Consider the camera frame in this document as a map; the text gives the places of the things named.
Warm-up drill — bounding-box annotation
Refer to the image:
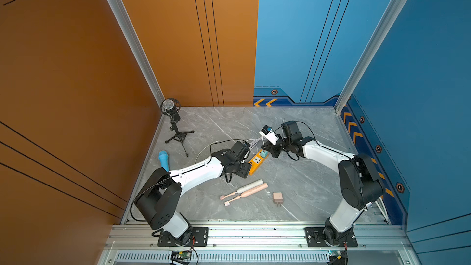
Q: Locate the orange power strip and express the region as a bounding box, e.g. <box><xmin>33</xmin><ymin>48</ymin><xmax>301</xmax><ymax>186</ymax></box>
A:
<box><xmin>249</xmin><ymin>150</ymin><xmax>269</xmax><ymax>175</ymax></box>

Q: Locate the white USB cable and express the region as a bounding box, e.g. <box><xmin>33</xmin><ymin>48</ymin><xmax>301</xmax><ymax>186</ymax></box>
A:
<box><xmin>194</xmin><ymin>137</ymin><xmax>266</xmax><ymax>163</ymax></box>

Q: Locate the teal charger adapter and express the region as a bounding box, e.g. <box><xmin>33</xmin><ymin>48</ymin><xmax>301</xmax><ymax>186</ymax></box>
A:
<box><xmin>260</xmin><ymin>150</ymin><xmax>268</xmax><ymax>158</ymax></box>

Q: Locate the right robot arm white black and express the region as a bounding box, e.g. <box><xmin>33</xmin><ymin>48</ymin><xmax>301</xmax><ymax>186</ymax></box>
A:
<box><xmin>260</xmin><ymin>121</ymin><xmax>386</xmax><ymax>247</ymax></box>

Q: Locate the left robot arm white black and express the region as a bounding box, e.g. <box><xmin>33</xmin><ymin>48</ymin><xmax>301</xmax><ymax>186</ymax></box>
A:
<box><xmin>132</xmin><ymin>139</ymin><xmax>250</xmax><ymax>245</ymax></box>

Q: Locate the white electric toothbrush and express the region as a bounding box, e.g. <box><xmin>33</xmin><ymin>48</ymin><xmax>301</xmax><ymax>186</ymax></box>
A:
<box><xmin>220</xmin><ymin>179</ymin><xmax>264</xmax><ymax>200</ymax></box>

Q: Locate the pink electric toothbrush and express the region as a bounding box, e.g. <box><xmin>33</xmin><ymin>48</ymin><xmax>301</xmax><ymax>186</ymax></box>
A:
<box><xmin>224</xmin><ymin>183</ymin><xmax>268</xmax><ymax>207</ymax></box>

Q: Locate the pink charger adapter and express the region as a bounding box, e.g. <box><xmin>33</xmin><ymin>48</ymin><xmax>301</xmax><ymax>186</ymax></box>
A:
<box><xmin>272</xmin><ymin>192</ymin><xmax>284</xmax><ymax>205</ymax></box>

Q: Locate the blue handheld microphone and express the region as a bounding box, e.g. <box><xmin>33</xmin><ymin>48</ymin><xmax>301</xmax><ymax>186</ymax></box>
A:
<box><xmin>158</xmin><ymin>150</ymin><xmax>170</xmax><ymax>172</ymax></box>

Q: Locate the black microphone on tripod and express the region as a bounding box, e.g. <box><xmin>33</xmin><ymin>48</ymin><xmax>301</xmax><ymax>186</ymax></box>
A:
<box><xmin>160</xmin><ymin>98</ymin><xmax>195</xmax><ymax>157</ymax></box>

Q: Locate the left green circuit board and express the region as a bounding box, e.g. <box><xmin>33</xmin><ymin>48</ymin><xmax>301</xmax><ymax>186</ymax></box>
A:
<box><xmin>169</xmin><ymin>250</ymin><xmax>193</xmax><ymax>265</ymax></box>

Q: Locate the green circuit board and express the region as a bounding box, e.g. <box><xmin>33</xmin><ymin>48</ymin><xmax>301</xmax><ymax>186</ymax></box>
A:
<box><xmin>327</xmin><ymin>251</ymin><xmax>348</xmax><ymax>265</ymax></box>
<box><xmin>169</xmin><ymin>250</ymin><xmax>193</xmax><ymax>265</ymax></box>

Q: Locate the right green circuit board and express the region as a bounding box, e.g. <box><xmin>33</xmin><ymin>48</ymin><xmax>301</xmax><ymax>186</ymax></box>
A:
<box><xmin>327</xmin><ymin>251</ymin><xmax>348</xmax><ymax>265</ymax></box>

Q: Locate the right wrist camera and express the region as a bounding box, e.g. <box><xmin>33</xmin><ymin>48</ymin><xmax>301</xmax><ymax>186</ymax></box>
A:
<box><xmin>260</xmin><ymin>125</ymin><xmax>279</xmax><ymax>146</ymax></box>

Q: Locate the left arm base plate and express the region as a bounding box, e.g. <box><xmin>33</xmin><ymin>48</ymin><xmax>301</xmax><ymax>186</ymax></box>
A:
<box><xmin>158</xmin><ymin>226</ymin><xmax>209</xmax><ymax>247</ymax></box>

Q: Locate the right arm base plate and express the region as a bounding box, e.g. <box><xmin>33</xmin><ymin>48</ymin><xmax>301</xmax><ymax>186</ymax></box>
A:
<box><xmin>304</xmin><ymin>226</ymin><xmax>358</xmax><ymax>248</ymax></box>

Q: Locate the aluminium rail frame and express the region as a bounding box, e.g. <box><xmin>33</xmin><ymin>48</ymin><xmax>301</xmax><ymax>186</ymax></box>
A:
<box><xmin>98</xmin><ymin>222</ymin><xmax>420</xmax><ymax>265</ymax></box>

